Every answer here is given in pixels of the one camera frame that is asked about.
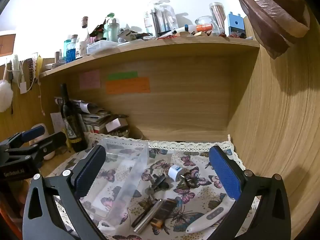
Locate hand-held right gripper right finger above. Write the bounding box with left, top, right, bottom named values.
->
left=208, top=145, right=292, bottom=240

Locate glass jar of sticks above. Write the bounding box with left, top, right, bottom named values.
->
left=209, top=2, right=227, bottom=35

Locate silver metal tube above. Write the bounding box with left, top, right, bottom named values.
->
left=132, top=199, right=163, bottom=232

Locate clear lidded plastic box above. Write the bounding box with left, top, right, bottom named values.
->
left=87, top=40, right=119, bottom=55

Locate white handheld device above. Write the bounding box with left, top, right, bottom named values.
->
left=185, top=197, right=235, bottom=234

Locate green sticky note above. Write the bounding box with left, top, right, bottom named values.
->
left=108, top=71, right=138, bottom=80

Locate pile of glass pebbles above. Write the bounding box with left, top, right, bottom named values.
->
left=110, top=129, right=130, bottom=138

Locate small black clip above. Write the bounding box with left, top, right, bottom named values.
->
left=147, top=173, right=169, bottom=192

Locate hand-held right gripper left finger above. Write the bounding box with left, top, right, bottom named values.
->
left=22, top=144, right=108, bottom=240

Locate white paper note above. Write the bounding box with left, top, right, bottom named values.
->
left=50, top=112, right=66, bottom=133

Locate wooden shelf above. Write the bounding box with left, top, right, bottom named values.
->
left=39, top=36, right=260, bottom=78

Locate white marker pen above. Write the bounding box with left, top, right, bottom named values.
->
left=172, top=24, right=195, bottom=34

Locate bunch of keys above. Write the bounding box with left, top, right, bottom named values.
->
left=179, top=172, right=200, bottom=189

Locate white fluffy puff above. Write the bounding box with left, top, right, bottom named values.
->
left=0, top=80, right=14, bottom=113

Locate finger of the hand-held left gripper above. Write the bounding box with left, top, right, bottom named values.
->
left=7, top=126, right=46, bottom=143
left=25, top=131, right=67, bottom=160

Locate orange sticky note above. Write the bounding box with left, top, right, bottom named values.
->
left=106, top=77, right=150, bottom=94

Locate corked glass bottle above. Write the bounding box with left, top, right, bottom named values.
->
left=80, top=16, right=90, bottom=42

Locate white cube charger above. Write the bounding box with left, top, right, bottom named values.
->
left=168, top=164, right=185, bottom=182

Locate tall clear brush holder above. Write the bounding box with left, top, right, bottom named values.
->
left=144, top=0, right=179, bottom=37

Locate stack of books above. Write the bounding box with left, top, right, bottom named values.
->
left=54, top=96, right=130, bottom=138

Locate clear plastic container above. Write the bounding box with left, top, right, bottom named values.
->
left=79, top=137, right=150, bottom=227

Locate butterfly print lace cloth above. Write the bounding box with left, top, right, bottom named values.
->
left=47, top=131, right=260, bottom=240

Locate blue liquid bottle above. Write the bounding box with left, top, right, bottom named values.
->
left=64, top=40, right=77, bottom=63

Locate brown curtain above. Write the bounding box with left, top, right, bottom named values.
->
left=231, top=0, right=312, bottom=60

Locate blue and white box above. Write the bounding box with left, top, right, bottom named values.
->
left=224, top=11, right=247, bottom=37

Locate small glass bowl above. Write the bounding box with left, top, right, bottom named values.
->
left=194, top=16, right=215, bottom=33

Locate green pump bottle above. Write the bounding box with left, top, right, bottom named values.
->
left=104, top=12, right=120, bottom=43

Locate dark wine bottle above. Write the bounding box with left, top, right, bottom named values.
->
left=59, top=83, right=88, bottom=152

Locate small white box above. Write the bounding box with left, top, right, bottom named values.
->
left=105, top=119, right=122, bottom=133

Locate tortoiseshell hair clip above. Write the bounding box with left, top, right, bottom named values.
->
left=150, top=198, right=179, bottom=228

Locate pink sticky note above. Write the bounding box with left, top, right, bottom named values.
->
left=79, top=70, right=101, bottom=90

